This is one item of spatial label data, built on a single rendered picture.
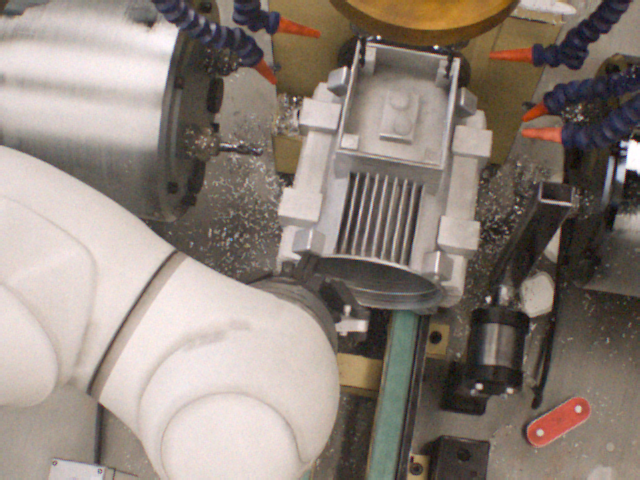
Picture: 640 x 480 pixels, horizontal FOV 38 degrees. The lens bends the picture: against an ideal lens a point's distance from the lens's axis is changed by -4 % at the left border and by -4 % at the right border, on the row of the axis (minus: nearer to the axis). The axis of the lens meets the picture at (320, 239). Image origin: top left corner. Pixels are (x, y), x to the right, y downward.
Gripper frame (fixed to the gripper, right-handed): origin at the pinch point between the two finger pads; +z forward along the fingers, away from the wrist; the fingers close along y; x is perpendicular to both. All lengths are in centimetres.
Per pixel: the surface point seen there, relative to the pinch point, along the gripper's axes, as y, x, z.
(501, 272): -18.3, -2.2, 5.6
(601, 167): -26.7, -13.7, 8.1
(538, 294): -27.1, 4.9, 31.9
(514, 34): -16.6, -25.3, 13.2
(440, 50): -9.4, -22.5, 15.9
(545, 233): -20.0, -8.2, -4.7
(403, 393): -11.4, 14.1, 13.2
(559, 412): -30.9, 17.0, 23.1
